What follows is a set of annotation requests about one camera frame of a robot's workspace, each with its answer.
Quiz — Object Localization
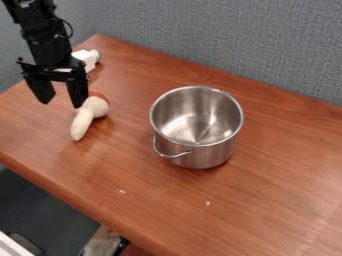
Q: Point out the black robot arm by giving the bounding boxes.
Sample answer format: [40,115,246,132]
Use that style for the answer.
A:
[2,0,88,108]

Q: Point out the white box at corner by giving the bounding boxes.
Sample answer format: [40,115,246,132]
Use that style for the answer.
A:
[0,231,35,256]

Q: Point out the table leg frame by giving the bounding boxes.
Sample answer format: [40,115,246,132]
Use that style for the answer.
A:
[82,225,130,256]

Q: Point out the white plastic bottle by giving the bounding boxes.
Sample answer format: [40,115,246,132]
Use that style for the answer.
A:
[55,49,100,74]

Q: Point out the shiny metal pot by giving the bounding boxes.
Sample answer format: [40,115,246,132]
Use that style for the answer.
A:
[150,86,245,169]

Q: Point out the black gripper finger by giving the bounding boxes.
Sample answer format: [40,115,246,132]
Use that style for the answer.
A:
[24,76,56,104]
[66,69,88,108]

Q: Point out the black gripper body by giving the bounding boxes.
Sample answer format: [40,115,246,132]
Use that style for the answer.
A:
[18,29,87,84]

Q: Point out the white toy mushroom red cap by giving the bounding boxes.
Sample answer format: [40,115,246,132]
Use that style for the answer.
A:
[71,91,110,141]

